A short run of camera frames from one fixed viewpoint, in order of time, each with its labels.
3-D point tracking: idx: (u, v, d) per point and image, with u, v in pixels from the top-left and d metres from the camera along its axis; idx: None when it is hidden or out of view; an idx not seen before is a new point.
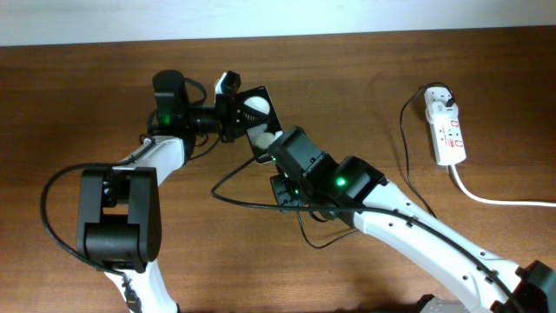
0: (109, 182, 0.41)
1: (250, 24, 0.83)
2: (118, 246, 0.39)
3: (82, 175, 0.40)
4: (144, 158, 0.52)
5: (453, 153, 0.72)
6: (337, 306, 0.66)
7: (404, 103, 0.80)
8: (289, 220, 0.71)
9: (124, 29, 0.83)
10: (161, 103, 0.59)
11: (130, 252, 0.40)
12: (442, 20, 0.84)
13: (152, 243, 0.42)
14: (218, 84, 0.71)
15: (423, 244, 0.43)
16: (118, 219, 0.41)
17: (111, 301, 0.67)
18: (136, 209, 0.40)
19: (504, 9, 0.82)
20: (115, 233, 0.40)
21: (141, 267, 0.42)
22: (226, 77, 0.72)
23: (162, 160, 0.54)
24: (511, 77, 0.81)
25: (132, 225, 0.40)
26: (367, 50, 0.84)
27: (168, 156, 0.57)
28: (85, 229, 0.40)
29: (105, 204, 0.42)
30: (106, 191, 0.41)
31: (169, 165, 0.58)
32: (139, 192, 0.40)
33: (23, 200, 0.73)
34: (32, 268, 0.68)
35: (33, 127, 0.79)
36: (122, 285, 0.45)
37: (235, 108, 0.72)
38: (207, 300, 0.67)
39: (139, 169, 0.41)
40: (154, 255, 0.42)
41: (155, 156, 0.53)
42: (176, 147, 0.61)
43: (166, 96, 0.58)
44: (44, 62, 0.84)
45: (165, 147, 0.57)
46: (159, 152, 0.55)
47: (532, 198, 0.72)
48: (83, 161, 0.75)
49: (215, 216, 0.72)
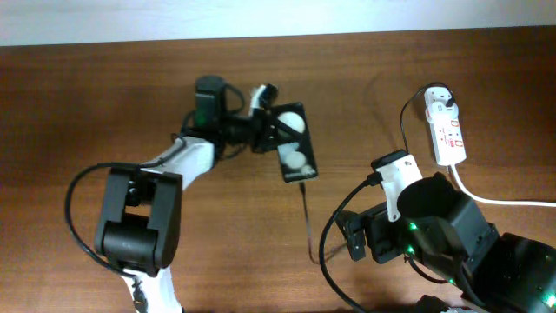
0: (135, 182, 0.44)
1: (250, 24, 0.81)
2: (134, 248, 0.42)
3: (112, 173, 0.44)
4: (173, 162, 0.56)
5: (453, 153, 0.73)
6: (337, 306, 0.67)
7: (404, 103, 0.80)
8: (288, 221, 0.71)
9: (122, 29, 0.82)
10: (201, 105, 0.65)
11: (145, 255, 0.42)
12: (447, 20, 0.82)
13: (166, 249, 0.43)
14: (254, 99, 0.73)
15: (460, 220, 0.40)
16: (138, 223, 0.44)
17: (111, 301, 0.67)
18: (156, 214, 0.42)
19: (510, 9, 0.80)
20: (134, 233, 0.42)
21: (153, 272, 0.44)
22: (262, 92, 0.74)
23: (186, 165, 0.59)
24: (512, 77, 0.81)
25: (151, 229, 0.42)
26: (367, 49, 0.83)
27: (194, 162, 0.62)
28: (106, 227, 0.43)
29: (129, 203, 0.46)
30: (132, 190, 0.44)
31: (194, 169, 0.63)
32: (162, 199, 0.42)
33: (23, 202, 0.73)
34: (31, 268, 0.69)
35: (32, 128, 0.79)
36: (134, 285, 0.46)
37: (269, 123, 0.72)
38: (207, 300, 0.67)
39: (167, 176, 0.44)
40: (167, 261, 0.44)
41: (182, 162, 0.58)
42: (204, 150, 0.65)
43: (207, 98, 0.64)
44: (43, 63, 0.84)
45: (193, 150, 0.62)
46: (185, 157, 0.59)
47: (532, 198, 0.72)
48: (84, 161, 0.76)
49: (214, 217, 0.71)
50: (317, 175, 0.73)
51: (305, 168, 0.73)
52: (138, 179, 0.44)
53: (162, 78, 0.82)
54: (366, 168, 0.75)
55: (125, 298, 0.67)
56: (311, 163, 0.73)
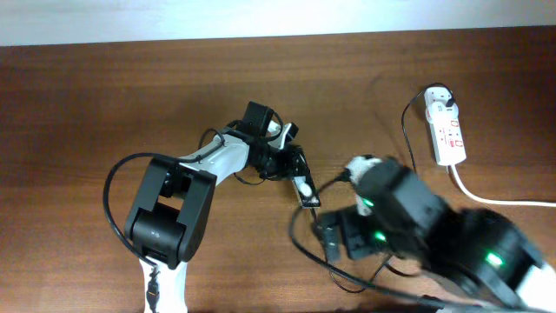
0: (171, 174, 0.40)
1: (250, 25, 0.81)
2: (162, 239, 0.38)
3: (150, 163, 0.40)
4: (209, 160, 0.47)
5: (453, 153, 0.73)
6: (337, 307, 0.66)
7: (404, 103, 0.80)
8: (288, 221, 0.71)
9: (122, 29, 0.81)
10: (251, 114, 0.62)
11: (170, 249, 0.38)
12: (448, 21, 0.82)
13: (194, 244, 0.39)
14: (283, 132, 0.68)
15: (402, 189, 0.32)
16: (172, 214, 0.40)
17: (110, 301, 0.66)
18: (189, 209, 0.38)
19: (513, 11, 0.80)
20: (166, 223, 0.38)
21: (174, 266, 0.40)
22: (291, 129, 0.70)
23: (225, 165, 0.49)
24: (512, 78, 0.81)
25: (181, 224, 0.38)
26: (367, 50, 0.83)
27: (232, 163, 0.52)
28: (137, 214, 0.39)
29: (163, 194, 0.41)
30: (167, 183, 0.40)
31: (231, 170, 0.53)
32: (197, 196, 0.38)
33: (23, 201, 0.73)
34: (31, 268, 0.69)
35: (32, 127, 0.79)
36: (150, 275, 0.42)
37: (294, 157, 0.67)
38: (207, 300, 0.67)
39: (204, 174, 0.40)
40: (191, 257, 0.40)
41: (220, 160, 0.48)
42: (241, 154, 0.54)
43: (265, 111, 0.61)
44: (43, 63, 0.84)
45: (232, 149, 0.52)
46: (223, 156, 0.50)
47: (532, 198, 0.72)
48: (84, 162, 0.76)
49: (215, 217, 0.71)
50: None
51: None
52: (174, 172, 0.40)
53: (163, 79, 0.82)
54: None
55: (124, 298, 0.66)
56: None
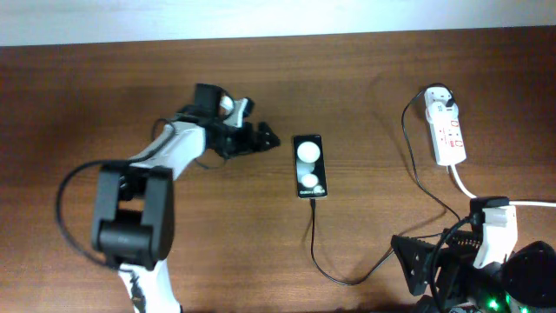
0: (126, 177, 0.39)
1: (251, 26, 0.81)
2: (131, 243, 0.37)
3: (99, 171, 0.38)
4: (163, 153, 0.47)
5: (453, 152, 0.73)
6: (337, 306, 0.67)
7: (404, 103, 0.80)
8: (289, 221, 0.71)
9: (122, 30, 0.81)
10: (201, 94, 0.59)
11: (142, 249, 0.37)
12: (449, 21, 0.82)
13: (164, 242, 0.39)
14: (240, 112, 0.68)
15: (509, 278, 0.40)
16: (131, 217, 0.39)
17: (111, 301, 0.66)
18: (152, 208, 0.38)
19: (515, 12, 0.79)
20: (131, 228, 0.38)
21: (151, 266, 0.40)
22: (246, 104, 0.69)
23: (180, 154, 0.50)
24: (512, 78, 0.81)
25: (146, 225, 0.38)
26: (367, 50, 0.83)
27: (188, 150, 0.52)
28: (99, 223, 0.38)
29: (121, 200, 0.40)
30: (123, 187, 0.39)
31: (188, 158, 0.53)
32: (156, 195, 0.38)
33: (23, 202, 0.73)
34: (32, 268, 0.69)
35: (32, 128, 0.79)
36: (130, 281, 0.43)
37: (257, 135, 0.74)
38: (207, 300, 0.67)
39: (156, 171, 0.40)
40: (164, 254, 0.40)
41: (174, 149, 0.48)
42: (198, 136, 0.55)
43: (214, 91, 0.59)
44: (42, 63, 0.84)
45: (186, 136, 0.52)
46: (178, 144, 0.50)
47: (532, 198, 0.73)
48: (85, 162, 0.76)
49: (215, 217, 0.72)
50: (327, 194, 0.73)
51: (318, 187, 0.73)
52: (130, 176, 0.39)
53: (163, 79, 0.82)
54: (365, 167, 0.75)
55: (125, 298, 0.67)
56: (323, 183, 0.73)
